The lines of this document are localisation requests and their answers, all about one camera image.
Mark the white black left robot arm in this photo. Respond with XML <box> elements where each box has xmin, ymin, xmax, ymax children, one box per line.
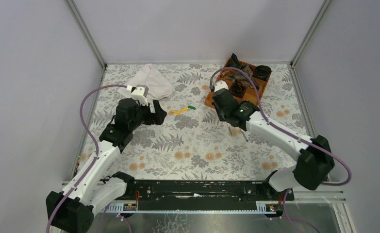
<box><xmin>46</xmin><ymin>98</ymin><xmax>167</xmax><ymax>233</ymax></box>

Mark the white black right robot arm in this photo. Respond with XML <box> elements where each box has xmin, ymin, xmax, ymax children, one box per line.
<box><xmin>212</xmin><ymin>88</ymin><xmax>335</xmax><ymax>192</ymax></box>

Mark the dark rolled fabric centre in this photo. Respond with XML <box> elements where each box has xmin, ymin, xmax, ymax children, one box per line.
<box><xmin>229</xmin><ymin>80</ymin><xmax>247</xmax><ymax>99</ymax></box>

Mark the dark rolled fabric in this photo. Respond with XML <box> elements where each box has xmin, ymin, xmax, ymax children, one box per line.
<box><xmin>252</xmin><ymin>65</ymin><xmax>272</xmax><ymax>82</ymax></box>
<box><xmin>229</xmin><ymin>80</ymin><xmax>247</xmax><ymax>99</ymax></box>

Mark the wooden compartment tray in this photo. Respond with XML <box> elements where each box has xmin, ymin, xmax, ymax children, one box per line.
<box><xmin>212</xmin><ymin>53</ymin><xmax>272</xmax><ymax>104</ymax></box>

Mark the white crumpled cloth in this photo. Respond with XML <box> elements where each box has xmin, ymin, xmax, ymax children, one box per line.
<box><xmin>126</xmin><ymin>64</ymin><xmax>174</xmax><ymax>100</ymax></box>

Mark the patterned fabric strip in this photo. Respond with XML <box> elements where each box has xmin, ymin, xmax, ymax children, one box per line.
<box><xmin>220</xmin><ymin>65</ymin><xmax>260</xmax><ymax>89</ymax></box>

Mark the dark folded fabric back left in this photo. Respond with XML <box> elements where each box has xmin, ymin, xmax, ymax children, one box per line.
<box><xmin>228</xmin><ymin>53</ymin><xmax>241</xmax><ymax>68</ymax></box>

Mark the dark rolled fabric back right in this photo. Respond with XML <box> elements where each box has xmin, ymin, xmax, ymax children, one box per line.
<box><xmin>252</xmin><ymin>65</ymin><xmax>272</xmax><ymax>82</ymax></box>

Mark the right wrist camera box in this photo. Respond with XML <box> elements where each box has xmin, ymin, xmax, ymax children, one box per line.
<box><xmin>210</xmin><ymin>80</ymin><xmax>229</xmax><ymax>92</ymax></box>

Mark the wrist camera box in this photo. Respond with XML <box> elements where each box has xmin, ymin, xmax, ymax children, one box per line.
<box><xmin>210</xmin><ymin>80</ymin><xmax>229</xmax><ymax>92</ymax></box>
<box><xmin>126</xmin><ymin>84</ymin><xmax>149</xmax><ymax>106</ymax></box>

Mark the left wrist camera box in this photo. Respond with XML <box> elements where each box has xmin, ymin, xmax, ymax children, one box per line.
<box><xmin>126</xmin><ymin>84</ymin><xmax>149</xmax><ymax>106</ymax></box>

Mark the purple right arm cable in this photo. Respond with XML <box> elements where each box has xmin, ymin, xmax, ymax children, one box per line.
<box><xmin>209</xmin><ymin>67</ymin><xmax>352</xmax><ymax>233</ymax></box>

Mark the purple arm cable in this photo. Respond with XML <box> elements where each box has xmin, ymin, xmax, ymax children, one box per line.
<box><xmin>45</xmin><ymin>84</ymin><xmax>132</xmax><ymax>233</ymax></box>
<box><xmin>209</xmin><ymin>67</ymin><xmax>352</xmax><ymax>233</ymax></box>

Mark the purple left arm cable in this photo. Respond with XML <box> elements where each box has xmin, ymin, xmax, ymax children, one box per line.
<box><xmin>45</xmin><ymin>84</ymin><xmax>132</xmax><ymax>233</ymax></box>

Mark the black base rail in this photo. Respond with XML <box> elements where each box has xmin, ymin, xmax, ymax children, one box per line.
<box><xmin>114</xmin><ymin>180</ymin><xmax>295</xmax><ymax>214</ymax></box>

